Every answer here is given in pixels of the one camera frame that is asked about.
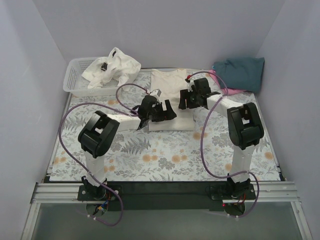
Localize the cream t shirt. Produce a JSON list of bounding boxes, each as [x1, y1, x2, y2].
[[149, 69, 195, 132]]

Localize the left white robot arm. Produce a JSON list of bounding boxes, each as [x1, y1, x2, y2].
[[78, 95, 177, 200]]

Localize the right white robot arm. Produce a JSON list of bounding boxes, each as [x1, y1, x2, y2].
[[178, 77, 264, 199]]

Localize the pink folded t shirt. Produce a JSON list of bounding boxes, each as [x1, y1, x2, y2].
[[207, 70, 245, 95]]

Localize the floral table mat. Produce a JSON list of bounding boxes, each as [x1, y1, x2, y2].
[[49, 69, 280, 182]]

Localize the teal folded t shirt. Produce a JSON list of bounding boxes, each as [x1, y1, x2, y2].
[[212, 57, 265, 94]]

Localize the white crumpled t shirt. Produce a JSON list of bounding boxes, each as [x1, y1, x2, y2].
[[81, 47, 141, 89]]

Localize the white plastic laundry basket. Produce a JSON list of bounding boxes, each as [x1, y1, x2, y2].
[[63, 57, 119, 97]]

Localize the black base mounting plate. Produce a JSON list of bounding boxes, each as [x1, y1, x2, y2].
[[77, 181, 256, 212]]

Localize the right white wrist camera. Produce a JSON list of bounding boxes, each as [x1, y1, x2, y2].
[[185, 75, 195, 92]]

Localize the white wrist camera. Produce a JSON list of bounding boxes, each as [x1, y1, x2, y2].
[[185, 75, 195, 92], [149, 89, 162, 99]]

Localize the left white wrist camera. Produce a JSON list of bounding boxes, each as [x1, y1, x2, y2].
[[149, 89, 162, 99]]

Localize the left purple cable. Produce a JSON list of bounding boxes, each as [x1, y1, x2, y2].
[[57, 83, 151, 227]]

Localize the aluminium frame rail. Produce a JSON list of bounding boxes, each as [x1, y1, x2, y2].
[[31, 181, 301, 203]]

